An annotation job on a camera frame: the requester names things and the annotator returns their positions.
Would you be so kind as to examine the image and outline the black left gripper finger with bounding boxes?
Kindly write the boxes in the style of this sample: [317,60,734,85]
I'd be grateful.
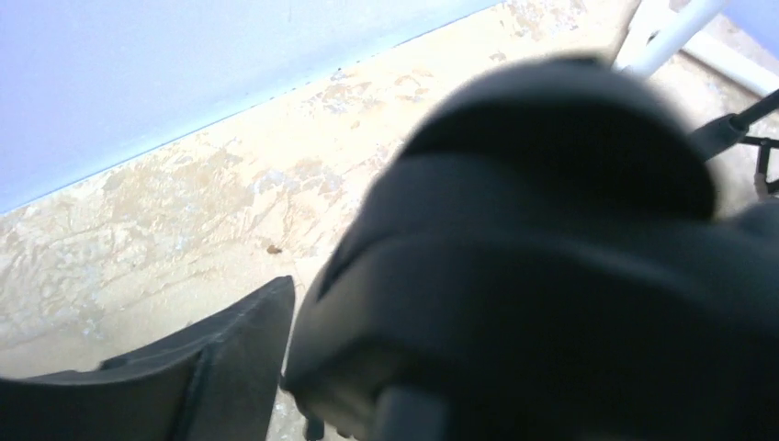
[1,276,295,440]

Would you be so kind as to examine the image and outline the black round-base microphone stand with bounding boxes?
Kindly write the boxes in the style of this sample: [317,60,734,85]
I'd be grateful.
[284,56,778,440]

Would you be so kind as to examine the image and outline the black small tripod stand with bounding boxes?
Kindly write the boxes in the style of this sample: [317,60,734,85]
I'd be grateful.
[690,90,778,198]

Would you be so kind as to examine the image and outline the white PVC pipe frame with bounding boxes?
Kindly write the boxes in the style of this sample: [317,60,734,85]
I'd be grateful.
[613,1,778,96]

